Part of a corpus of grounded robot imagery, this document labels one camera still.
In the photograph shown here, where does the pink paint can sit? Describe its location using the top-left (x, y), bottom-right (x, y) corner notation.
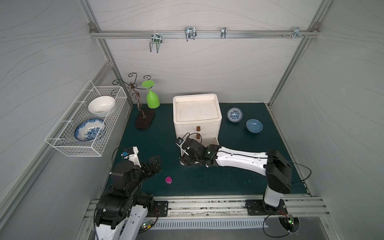
top-left (165, 177), bottom-right (173, 185)

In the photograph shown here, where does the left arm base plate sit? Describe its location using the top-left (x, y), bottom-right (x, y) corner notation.
top-left (147, 200), bottom-right (169, 218)

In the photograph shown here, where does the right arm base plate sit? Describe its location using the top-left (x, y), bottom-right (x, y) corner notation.
top-left (245, 199), bottom-right (288, 216)

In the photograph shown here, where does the aluminium top rail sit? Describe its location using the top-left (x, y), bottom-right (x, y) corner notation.
top-left (90, 30), bottom-right (321, 40)

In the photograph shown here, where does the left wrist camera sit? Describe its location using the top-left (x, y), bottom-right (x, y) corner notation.
top-left (121, 147), bottom-right (141, 167)

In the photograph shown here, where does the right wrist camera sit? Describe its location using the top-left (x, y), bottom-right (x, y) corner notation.
top-left (176, 137), bottom-right (189, 156)

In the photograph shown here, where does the blue patterned plate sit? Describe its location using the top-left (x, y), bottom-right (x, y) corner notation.
top-left (74, 118), bottom-right (105, 142)

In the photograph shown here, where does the green upturned wine glass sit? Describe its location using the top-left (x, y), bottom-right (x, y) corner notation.
top-left (142, 80), bottom-right (161, 109)

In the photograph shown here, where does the small metal hook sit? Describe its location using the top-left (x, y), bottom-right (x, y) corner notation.
top-left (221, 27), bottom-right (227, 39)

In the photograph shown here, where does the double wire hook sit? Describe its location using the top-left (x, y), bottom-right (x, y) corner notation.
top-left (185, 27), bottom-right (197, 42)

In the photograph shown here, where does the right end metal hook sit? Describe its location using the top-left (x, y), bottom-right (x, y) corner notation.
top-left (282, 27), bottom-right (309, 40)

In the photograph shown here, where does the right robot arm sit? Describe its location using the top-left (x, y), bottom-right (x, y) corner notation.
top-left (176, 138), bottom-right (292, 209)

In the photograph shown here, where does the white bowl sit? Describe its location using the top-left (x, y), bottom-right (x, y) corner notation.
top-left (88, 96), bottom-right (115, 118)

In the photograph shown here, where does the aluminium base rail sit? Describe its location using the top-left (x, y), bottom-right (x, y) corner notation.
top-left (83, 194), bottom-right (331, 222)

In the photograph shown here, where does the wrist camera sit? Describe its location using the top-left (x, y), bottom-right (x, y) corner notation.
top-left (121, 147), bottom-right (141, 167)
top-left (176, 137), bottom-right (189, 156)

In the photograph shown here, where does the metal hook with green tag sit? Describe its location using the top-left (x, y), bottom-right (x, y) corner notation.
top-left (149, 33), bottom-right (163, 53)

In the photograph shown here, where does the white three-drawer cabinet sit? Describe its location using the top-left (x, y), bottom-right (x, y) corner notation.
top-left (173, 94), bottom-right (222, 147)

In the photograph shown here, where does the white wire basket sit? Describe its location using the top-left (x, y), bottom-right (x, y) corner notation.
top-left (45, 81), bottom-right (127, 157)

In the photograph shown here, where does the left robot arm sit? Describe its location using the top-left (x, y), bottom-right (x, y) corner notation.
top-left (94, 156), bottom-right (161, 240)

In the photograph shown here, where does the round electronics board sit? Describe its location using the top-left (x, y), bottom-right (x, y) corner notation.
top-left (278, 217), bottom-right (301, 234)

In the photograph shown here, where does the white vent grille strip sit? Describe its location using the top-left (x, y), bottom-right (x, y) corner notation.
top-left (153, 218), bottom-right (268, 230)

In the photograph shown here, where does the dark metal glass rack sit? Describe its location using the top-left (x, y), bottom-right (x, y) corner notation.
top-left (112, 73), bottom-right (155, 130)

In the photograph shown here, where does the small blue patterned bowl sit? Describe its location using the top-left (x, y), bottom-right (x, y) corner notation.
top-left (227, 107), bottom-right (243, 123)

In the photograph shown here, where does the plain blue bowl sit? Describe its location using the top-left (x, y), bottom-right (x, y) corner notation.
top-left (246, 119), bottom-right (264, 134)

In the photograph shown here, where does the left base cable bundle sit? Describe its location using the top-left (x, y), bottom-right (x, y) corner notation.
top-left (137, 209), bottom-right (158, 235)

